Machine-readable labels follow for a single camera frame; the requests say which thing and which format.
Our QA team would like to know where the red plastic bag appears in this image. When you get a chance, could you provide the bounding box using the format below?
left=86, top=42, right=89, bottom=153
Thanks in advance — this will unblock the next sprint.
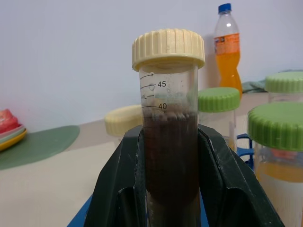
left=0, top=108, right=19, bottom=134

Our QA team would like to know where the cream-capped tube with brown liquid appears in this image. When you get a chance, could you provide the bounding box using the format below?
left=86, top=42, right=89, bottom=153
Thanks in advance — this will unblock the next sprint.
left=131, top=28, right=205, bottom=227

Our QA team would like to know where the teal cloth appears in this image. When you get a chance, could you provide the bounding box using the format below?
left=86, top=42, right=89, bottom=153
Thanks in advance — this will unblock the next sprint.
left=241, top=69, right=303, bottom=94

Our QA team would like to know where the cream-capped test tube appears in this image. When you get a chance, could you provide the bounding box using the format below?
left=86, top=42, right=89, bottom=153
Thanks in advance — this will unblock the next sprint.
left=104, top=104, right=145, bottom=152

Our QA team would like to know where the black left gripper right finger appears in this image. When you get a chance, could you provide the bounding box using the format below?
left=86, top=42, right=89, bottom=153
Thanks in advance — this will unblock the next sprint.
left=195, top=123, right=285, bottom=227

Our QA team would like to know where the stack of coloured plates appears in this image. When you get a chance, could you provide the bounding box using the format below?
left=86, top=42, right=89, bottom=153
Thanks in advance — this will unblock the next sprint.
left=0, top=124, right=27, bottom=152

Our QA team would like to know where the green-capped test tube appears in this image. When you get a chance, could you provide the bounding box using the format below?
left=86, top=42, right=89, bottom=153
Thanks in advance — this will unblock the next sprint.
left=264, top=71, right=303, bottom=104
left=197, top=87, right=241, bottom=152

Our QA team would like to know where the green-capped tube with orange liquid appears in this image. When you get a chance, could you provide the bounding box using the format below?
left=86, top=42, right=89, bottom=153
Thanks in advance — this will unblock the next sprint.
left=247, top=102, right=303, bottom=227

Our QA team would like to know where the orange soda plastic bottle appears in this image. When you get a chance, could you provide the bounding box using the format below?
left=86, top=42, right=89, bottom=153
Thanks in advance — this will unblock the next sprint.
left=214, top=3, right=243, bottom=99

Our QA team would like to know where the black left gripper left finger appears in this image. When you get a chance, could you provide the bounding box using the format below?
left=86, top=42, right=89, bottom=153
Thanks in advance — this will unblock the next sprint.
left=84, top=125, right=149, bottom=227

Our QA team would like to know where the green silicone mat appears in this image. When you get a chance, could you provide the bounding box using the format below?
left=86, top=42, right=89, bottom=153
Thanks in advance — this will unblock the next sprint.
left=0, top=125, right=80, bottom=171

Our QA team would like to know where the blue test tube rack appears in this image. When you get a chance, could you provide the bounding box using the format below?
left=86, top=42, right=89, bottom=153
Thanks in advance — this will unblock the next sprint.
left=66, top=133, right=261, bottom=227

